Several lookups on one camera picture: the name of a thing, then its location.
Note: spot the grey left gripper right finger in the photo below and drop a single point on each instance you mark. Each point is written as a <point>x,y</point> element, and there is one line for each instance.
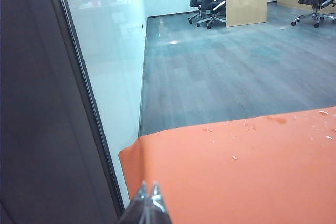
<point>157,208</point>

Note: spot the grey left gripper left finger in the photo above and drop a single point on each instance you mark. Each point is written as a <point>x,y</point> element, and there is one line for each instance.
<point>137,208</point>

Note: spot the orange table mat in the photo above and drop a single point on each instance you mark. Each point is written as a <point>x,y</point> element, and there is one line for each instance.
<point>236,176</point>

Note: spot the light wooden office desk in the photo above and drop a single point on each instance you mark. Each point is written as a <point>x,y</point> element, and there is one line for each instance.
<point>245,5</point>

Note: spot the dark window frame edge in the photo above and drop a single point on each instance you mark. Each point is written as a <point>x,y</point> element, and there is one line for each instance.
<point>39,103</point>

